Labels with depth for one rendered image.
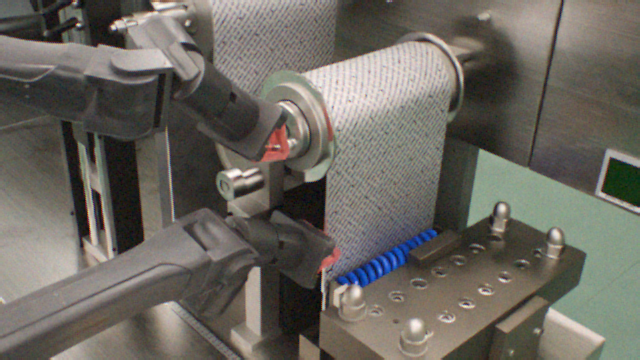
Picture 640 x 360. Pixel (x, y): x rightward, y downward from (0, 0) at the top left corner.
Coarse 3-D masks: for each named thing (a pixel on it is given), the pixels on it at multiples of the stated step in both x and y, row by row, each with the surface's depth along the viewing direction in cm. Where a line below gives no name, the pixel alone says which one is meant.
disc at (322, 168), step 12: (276, 72) 92; (288, 72) 90; (264, 84) 95; (276, 84) 93; (300, 84) 89; (312, 84) 88; (264, 96) 96; (312, 96) 88; (324, 108) 87; (324, 120) 88; (324, 132) 89; (336, 144) 88; (324, 156) 90; (288, 168) 97; (312, 168) 93; (324, 168) 91; (312, 180) 94
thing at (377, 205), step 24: (408, 144) 101; (432, 144) 105; (360, 168) 95; (384, 168) 99; (408, 168) 103; (432, 168) 108; (336, 192) 94; (360, 192) 98; (384, 192) 101; (408, 192) 106; (432, 192) 110; (336, 216) 96; (360, 216) 100; (384, 216) 104; (408, 216) 108; (432, 216) 113; (336, 240) 98; (360, 240) 102; (384, 240) 106; (336, 264) 100; (360, 264) 104
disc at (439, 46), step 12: (408, 36) 107; (420, 36) 106; (432, 36) 104; (432, 48) 105; (444, 48) 103; (444, 60) 104; (456, 60) 102; (456, 72) 103; (456, 84) 103; (456, 96) 104; (456, 108) 105
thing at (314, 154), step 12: (288, 84) 90; (276, 96) 93; (288, 96) 91; (300, 96) 89; (312, 108) 88; (312, 120) 89; (312, 132) 89; (312, 144) 90; (324, 144) 89; (300, 156) 93; (312, 156) 91; (300, 168) 94
